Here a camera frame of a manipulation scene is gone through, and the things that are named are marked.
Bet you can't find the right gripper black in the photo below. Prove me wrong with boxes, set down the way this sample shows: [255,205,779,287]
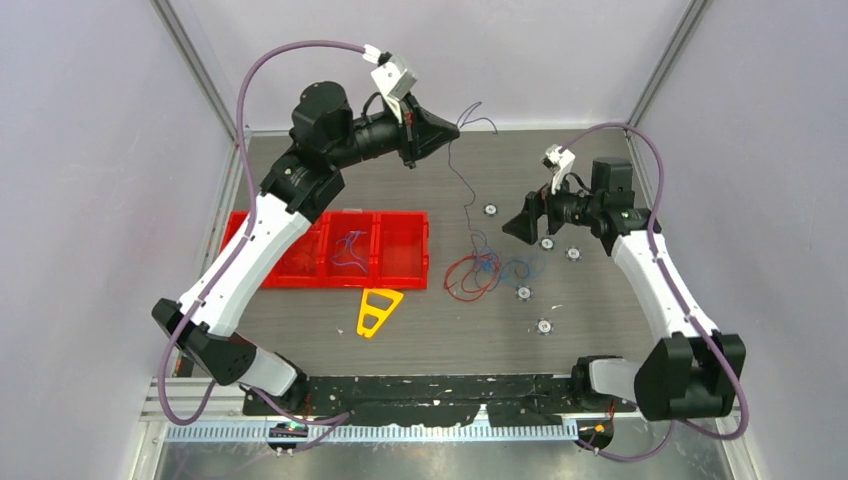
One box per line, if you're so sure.
[502,169,601,246]

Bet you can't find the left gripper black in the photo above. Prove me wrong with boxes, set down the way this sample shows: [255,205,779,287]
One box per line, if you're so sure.
[328,91,460,170]

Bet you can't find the dark purple wire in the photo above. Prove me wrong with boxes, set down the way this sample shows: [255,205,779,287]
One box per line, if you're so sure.
[445,101,499,266]

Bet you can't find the blue purple wire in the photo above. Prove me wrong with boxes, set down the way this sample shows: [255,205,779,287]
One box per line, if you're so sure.
[330,229,370,274]

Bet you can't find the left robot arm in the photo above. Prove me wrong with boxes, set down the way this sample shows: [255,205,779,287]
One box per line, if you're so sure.
[152,81,460,414]

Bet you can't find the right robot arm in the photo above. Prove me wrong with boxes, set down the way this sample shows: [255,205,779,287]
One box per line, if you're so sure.
[502,152,746,421]

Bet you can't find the poker chip lower middle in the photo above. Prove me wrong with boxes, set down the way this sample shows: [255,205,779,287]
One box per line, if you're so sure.
[516,285,533,301]

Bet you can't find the poker chip bottom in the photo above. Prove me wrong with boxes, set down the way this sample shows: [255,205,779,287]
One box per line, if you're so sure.
[536,318,553,336]

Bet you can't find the red four-compartment bin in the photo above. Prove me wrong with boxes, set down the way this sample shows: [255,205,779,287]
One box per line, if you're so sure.
[261,211,429,290]

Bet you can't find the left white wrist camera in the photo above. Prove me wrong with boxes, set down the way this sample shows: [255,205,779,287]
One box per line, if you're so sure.
[362,44,418,124]

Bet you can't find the yellow triangular plastic frame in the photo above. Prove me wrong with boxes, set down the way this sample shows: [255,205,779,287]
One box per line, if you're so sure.
[356,288,405,339]

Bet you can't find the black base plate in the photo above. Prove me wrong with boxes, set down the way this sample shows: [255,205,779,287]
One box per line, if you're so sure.
[242,373,636,427]

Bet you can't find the aluminium front rail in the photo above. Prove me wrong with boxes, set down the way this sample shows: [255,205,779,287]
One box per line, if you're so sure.
[140,377,737,444]

